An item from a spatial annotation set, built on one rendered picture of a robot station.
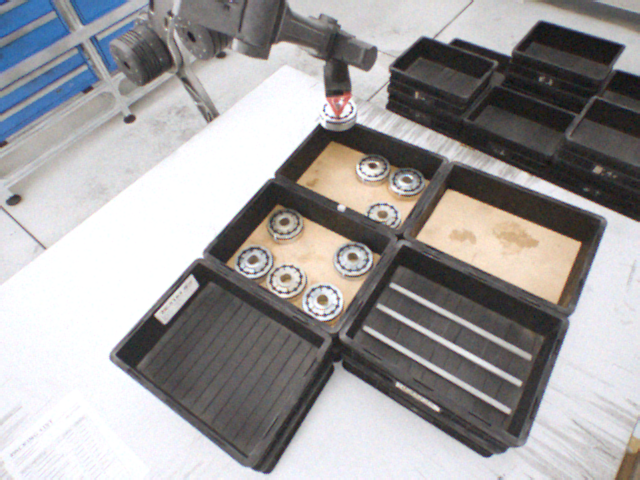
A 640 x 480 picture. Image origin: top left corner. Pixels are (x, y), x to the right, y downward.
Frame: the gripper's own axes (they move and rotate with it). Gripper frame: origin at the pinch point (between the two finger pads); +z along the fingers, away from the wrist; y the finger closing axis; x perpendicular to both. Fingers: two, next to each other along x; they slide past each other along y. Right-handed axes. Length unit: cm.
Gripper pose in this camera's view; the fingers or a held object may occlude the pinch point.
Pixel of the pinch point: (337, 106)
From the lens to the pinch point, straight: 118.9
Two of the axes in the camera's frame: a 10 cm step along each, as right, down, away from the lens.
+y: -0.6, -8.2, 5.6
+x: -10.0, 0.8, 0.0
